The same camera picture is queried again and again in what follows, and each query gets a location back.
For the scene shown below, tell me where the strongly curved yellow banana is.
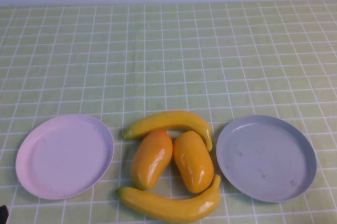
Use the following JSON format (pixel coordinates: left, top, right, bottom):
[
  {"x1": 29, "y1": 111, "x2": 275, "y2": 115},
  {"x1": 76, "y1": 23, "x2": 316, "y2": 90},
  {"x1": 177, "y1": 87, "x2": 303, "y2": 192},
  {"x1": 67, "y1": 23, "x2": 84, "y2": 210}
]
[{"x1": 123, "y1": 110, "x2": 213, "y2": 152}]

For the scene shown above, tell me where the orange mango with green tip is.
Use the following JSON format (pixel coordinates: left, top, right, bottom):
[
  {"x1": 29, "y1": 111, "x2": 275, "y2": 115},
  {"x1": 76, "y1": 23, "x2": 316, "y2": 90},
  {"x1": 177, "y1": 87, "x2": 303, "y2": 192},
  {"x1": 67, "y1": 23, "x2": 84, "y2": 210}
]
[{"x1": 131, "y1": 129, "x2": 174, "y2": 191}]

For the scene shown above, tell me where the orange yellow mango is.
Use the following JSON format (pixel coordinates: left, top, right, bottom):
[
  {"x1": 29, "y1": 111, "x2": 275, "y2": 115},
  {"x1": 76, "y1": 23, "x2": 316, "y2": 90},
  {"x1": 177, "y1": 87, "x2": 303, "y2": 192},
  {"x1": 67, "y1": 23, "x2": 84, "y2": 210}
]
[{"x1": 173, "y1": 130, "x2": 214, "y2": 194}]

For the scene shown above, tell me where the large yellow banana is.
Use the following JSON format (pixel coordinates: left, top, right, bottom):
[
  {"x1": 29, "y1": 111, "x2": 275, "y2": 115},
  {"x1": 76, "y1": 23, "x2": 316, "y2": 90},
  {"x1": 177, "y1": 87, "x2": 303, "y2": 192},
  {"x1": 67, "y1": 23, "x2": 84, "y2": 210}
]
[{"x1": 116, "y1": 174, "x2": 222, "y2": 223}]

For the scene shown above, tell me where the grey round plate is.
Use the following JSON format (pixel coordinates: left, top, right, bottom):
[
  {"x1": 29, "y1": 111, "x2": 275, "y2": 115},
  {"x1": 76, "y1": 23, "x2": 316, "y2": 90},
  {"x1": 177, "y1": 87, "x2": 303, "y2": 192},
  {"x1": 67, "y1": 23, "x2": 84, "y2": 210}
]
[{"x1": 215, "y1": 114, "x2": 318, "y2": 203}]

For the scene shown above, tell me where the pink round plate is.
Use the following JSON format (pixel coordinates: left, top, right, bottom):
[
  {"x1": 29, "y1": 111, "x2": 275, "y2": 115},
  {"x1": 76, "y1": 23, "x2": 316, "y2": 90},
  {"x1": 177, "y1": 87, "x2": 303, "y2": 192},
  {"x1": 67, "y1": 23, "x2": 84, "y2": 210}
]
[{"x1": 15, "y1": 114, "x2": 115, "y2": 200}]

